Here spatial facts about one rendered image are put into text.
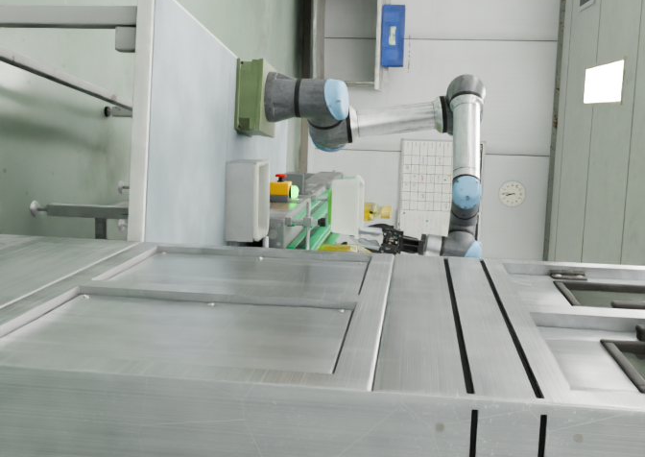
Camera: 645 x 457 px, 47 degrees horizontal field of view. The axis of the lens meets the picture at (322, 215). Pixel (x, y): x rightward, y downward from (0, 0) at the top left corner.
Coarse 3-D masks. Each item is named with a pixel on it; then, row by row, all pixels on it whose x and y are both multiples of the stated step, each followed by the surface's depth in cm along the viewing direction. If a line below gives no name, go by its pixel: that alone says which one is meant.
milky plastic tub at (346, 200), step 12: (336, 180) 204; (348, 180) 203; (360, 180) 209; (336, 192) 203; (348, 192) 202; (360, 192) 222; (336, 204) 203; (348, 204) 202; (360, 204) 222; (336, 216) 203; (348, 216) 202; (360, 216) 222; (336, 228) 203; (348, 228) 202
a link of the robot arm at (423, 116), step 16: (352, 112) 229; (368, 112) 229; (384, 112) 228; (400, 112) 228; (416, 112) 228; (432, 112) 227; (448, 112) 225; (480, 112) 225; (336, 128) 226; (352, 128) 227; (368, 128) 229; (384, 128) 229; (400, 128) 229; (416, 128) 229; (432, 128) 230; (448, 128) 228; (320, 144) 232; (336, 144) 232
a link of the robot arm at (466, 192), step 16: (464, 80) 216; (480, 80) 220; (448, 96) 221; (464, 96) 212; (480, 96) 213; (464, 112) 210; (464, 128) 207; (464, 144) 205; (464, 160) 202; (464, 176) 200; (464, 192) 195; (480, 192) 195; (464, 208) 198
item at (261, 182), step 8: (264, 160) 215; (256, 168) 206; (264, 168) 221; (256, 176) 206; (264, 176) 222; (256, 184) 206; (264, 184) 222; (256, 192) 206; (264, 192) 222; (256, 200) 206; (264, 200) 223; (256, 208) 207; (264, 208) 223; (256, 216) 207; (264, 216) 223; (256, 224) 207; (264, 224) 224; (256, 232) 208; (264, 232) 219; (256, 240) 209
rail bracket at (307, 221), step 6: (306, 204) 225; (306, 210) 225; (288, 216) 227; (306, 216) 225; (288, 222) 226; (294, 222) 226; (300, 222) 226; (306, 222) 225; (312, 222) 225; (318, 222) 225; (324, 222) 224; (306, 228) 226; (306, 234) 226; (306, 240) 226; (306, 246) 227
